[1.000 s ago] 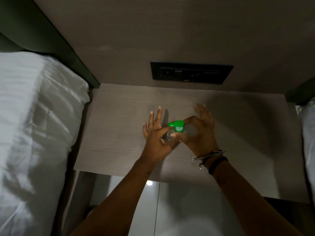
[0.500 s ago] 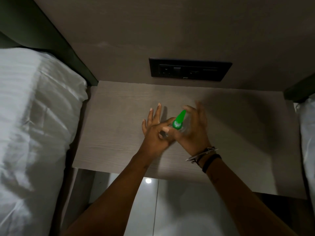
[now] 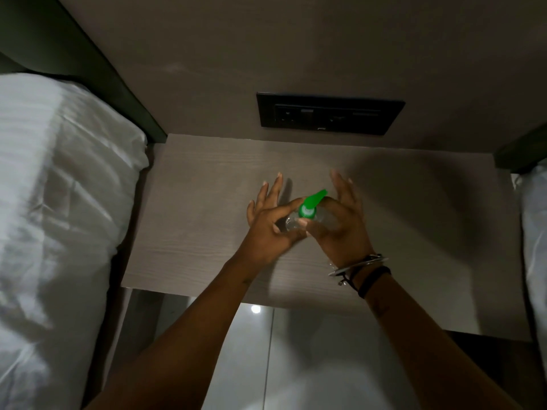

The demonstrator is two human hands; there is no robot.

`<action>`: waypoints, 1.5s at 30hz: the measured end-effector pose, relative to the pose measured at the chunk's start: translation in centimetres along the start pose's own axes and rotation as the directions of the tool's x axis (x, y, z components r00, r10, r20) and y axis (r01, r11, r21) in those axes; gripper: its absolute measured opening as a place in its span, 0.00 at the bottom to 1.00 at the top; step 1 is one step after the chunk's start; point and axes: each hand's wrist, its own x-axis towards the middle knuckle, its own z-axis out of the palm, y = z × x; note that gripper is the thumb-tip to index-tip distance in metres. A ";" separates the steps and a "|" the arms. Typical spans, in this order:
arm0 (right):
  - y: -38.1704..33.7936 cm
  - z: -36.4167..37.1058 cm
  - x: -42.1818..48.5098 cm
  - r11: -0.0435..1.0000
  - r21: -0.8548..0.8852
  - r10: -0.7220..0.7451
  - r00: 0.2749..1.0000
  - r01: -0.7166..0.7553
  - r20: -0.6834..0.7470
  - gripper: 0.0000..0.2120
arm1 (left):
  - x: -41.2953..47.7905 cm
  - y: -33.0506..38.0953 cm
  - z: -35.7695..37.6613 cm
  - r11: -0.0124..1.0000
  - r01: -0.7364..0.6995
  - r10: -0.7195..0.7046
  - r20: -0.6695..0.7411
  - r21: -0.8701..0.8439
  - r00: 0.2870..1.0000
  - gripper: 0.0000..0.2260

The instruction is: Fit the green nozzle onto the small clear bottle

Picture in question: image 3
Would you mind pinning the person's left hand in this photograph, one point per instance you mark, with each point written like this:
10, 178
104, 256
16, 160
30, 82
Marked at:
260, 239

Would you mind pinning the person's right hand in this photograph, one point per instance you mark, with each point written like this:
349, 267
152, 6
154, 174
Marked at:
348, 239

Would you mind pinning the person's left little finger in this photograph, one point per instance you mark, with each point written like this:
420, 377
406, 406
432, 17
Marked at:
251, 212

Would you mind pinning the person's right thumb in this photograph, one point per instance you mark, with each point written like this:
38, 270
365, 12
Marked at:
310, 226

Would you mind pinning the person's left thumb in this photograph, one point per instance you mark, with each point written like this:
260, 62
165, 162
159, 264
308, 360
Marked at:
277, 233

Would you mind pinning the person's right middle finger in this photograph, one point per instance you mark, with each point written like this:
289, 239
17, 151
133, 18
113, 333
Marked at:
354, 194

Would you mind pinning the person's left middle finger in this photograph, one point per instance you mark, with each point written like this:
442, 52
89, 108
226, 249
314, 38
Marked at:
276, 189

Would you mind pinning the clear bottle with green pump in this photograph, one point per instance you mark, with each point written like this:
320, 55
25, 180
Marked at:
308, 211

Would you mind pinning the person's right forearm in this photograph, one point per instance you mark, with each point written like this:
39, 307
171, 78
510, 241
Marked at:
423, 350

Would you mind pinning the person's left forearm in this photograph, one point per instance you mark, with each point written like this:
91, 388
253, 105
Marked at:
183, 341

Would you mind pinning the silver bangle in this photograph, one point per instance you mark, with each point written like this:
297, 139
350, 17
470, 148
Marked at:
361, 264

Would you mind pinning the black wristband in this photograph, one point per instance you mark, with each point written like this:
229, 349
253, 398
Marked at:
374, 280

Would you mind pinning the dark headboard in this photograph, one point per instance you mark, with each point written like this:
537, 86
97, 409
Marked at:
523, 151
85, 59

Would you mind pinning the black wall socket panel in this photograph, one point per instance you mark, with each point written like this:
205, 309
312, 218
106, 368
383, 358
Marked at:
329, 113

